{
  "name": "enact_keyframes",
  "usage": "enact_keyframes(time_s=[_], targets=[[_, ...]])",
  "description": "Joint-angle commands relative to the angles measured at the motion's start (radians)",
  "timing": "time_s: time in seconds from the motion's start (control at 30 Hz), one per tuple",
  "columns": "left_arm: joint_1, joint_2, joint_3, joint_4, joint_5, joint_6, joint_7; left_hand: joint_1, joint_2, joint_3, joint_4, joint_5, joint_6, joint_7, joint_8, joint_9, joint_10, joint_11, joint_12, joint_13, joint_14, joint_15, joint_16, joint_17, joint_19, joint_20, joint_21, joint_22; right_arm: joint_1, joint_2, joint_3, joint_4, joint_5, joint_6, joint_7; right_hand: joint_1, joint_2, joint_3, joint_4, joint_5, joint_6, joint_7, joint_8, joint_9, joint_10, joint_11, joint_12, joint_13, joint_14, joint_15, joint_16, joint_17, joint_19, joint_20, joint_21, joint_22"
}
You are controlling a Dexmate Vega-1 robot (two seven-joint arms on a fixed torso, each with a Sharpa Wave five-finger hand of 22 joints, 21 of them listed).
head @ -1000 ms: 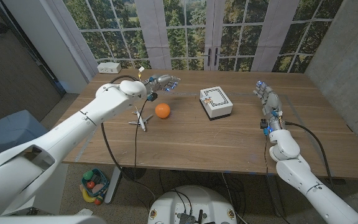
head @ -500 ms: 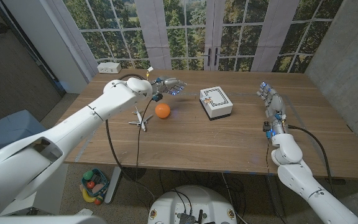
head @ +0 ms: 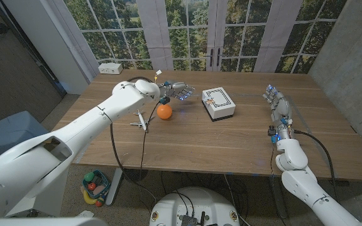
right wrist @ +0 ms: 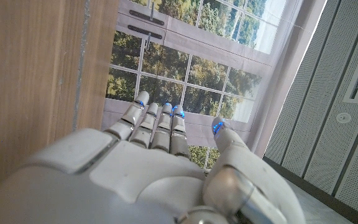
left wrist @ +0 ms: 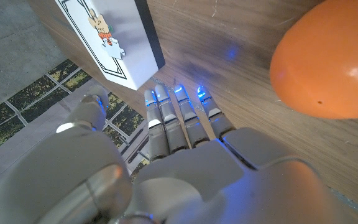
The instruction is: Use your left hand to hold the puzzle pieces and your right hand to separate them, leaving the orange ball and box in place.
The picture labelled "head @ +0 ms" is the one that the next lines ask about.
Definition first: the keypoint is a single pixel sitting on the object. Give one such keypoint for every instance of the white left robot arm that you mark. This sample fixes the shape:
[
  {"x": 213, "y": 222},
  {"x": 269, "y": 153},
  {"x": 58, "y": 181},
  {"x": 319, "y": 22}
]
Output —
[{"x": 74, "y": 132}]

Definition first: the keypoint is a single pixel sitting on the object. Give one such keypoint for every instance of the printed window backdrop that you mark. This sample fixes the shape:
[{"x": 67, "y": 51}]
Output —
[{"x": 181, "y": 31}]

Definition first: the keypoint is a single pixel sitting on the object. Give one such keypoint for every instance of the yellow toy banana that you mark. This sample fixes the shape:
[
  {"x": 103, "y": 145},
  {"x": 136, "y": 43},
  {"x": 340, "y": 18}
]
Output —
[{"x": 88, "y": 199}]

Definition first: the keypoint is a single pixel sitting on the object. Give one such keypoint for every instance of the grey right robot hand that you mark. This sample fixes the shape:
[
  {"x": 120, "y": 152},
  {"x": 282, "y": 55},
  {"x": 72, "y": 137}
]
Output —
[{"x": 280, "y": 110}]

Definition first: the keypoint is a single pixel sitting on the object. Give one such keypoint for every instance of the orange ball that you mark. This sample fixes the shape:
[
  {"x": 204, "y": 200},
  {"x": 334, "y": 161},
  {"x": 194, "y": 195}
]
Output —
[{"x": 164, "y": 112}]

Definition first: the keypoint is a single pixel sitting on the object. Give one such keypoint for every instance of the round black table foot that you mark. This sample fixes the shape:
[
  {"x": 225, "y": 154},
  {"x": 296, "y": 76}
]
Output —
[{"x": 135, "y": 174}]

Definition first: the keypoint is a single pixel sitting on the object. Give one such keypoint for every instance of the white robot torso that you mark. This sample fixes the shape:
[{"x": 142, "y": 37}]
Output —
[{"x": 193, "y": 204}]

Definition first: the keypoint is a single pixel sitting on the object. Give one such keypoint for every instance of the blue toy basket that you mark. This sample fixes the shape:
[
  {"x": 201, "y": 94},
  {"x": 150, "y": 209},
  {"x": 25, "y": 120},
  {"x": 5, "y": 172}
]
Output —
[{"x": 99, "y": 182}]

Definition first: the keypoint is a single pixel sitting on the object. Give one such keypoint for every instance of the grey table leg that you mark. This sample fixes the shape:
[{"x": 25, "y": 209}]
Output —
[{"x": 276, "y": 201}]

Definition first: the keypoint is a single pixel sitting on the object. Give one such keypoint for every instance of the blue-grey bin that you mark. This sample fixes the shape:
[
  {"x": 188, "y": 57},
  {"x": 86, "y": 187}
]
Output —
[{"x": 8, "y": 132}]

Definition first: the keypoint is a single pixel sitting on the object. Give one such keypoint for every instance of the grey toy airplane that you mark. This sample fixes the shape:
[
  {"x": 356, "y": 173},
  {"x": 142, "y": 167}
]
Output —
[{"x": 141, "y": 120}]

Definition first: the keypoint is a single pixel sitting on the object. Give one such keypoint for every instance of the white box with black base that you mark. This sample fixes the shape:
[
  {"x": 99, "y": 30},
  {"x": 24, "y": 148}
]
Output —
[{"x": 220, "y": 108}]

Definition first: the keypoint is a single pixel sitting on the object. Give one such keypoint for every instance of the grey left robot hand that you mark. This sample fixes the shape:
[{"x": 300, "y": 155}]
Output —
[{"x": 176, "y": 89}]

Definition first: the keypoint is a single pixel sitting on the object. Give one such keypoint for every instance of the white power strip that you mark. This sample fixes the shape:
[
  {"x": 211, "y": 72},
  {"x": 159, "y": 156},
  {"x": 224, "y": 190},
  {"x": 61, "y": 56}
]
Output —
[{"x": 110, "y": 68}]

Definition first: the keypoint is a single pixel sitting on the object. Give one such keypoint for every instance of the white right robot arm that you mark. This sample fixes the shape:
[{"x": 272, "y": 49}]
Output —
[{"x": 300, "y": 188}]

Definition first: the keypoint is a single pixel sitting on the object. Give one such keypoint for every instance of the white table leg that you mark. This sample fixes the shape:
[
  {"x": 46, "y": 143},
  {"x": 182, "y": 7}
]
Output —
[{"x": 115, "y": 185}]

